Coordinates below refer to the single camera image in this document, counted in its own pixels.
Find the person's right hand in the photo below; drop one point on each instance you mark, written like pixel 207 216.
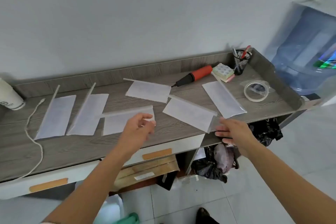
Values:
pixel 238 136

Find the person's left hand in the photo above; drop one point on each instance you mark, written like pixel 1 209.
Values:
pixel 133 133

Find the person's right fingers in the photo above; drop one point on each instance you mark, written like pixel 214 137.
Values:
pixel 222 133

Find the person's left fingers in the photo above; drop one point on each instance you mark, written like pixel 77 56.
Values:
pixel 147 118

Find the person's right forearm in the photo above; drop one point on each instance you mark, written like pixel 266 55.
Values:
pixel 286 179

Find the person's left forearm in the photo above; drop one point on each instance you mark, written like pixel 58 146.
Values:
pixel 97 181

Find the pink plastic bag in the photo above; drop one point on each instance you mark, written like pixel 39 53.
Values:
pixel 223 157

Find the group of white paper flags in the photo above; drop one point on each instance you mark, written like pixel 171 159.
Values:
pixel 189 112

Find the black plastic bag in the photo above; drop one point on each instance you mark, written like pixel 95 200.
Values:
pixel 267 132
pixel 207 170

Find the brown cardboard box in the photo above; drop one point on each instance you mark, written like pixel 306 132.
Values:
pixel 147 170

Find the clear tape roll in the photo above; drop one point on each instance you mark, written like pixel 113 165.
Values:
pixel 256 91

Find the pastel sticky note block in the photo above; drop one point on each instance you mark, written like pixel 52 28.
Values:
pixel 223 72

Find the red and black hand pump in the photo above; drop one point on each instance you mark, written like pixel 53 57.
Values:
pixel 195 74

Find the grey wood grain desk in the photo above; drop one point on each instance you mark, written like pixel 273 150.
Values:
pixel 86 147

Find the black mesh pen holder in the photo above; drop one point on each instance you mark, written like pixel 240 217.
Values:
pixel 241 65

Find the grey pen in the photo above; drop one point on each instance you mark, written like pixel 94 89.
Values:
pixel 235 53

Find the red pen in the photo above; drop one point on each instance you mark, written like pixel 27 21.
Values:
pixel 246 52

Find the person's black shoe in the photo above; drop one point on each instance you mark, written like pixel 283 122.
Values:
pixel 204 217

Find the white plastic container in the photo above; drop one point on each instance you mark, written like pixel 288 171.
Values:
pixel 111 210

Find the green plastic item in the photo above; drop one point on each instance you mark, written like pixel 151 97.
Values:
pixel 130 219

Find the white water dispenser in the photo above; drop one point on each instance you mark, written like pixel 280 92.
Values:
pixel 326 84

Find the blue water jug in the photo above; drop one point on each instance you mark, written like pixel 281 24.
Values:
pixel 307 53

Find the white paper cup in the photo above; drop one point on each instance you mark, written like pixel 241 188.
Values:
pixel 10 97

